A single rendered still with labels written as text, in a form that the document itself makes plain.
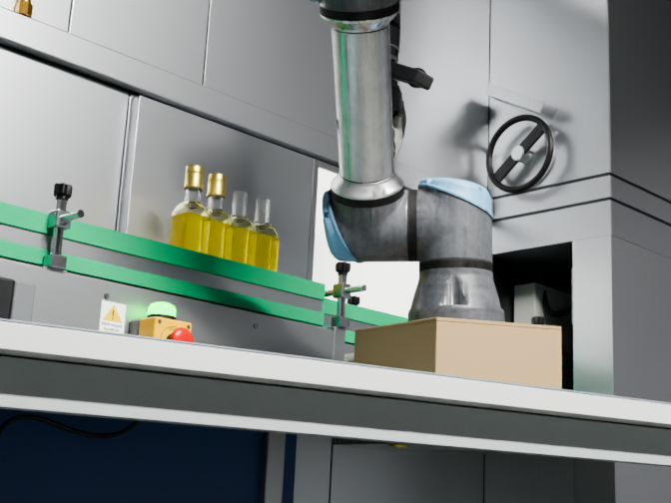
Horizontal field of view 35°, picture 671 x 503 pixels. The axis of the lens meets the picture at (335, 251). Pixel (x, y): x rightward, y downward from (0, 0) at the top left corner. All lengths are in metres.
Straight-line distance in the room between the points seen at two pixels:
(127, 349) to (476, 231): 0.60
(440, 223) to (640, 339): 1.17
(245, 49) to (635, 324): 1.16
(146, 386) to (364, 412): 0.32
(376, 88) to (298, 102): 0.87
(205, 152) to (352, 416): 0.85
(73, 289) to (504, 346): 0.65
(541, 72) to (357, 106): 1.39
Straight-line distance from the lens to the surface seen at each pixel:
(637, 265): 2.74
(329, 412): 1.46
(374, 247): 1.64
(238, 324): 1.79
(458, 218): 1.63
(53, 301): 1.59
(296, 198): 2.30
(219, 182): 1.99
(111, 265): 1.67
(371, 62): 1.54
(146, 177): 2.06
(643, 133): 2.88
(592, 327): 2.62
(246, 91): 2.31
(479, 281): 1.62
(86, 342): 1.29
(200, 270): 1.77
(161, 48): 2.20
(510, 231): 2.82
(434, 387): 1.50
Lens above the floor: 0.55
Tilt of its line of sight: 14 degrees up
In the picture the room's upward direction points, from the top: 3 degrees clockwise
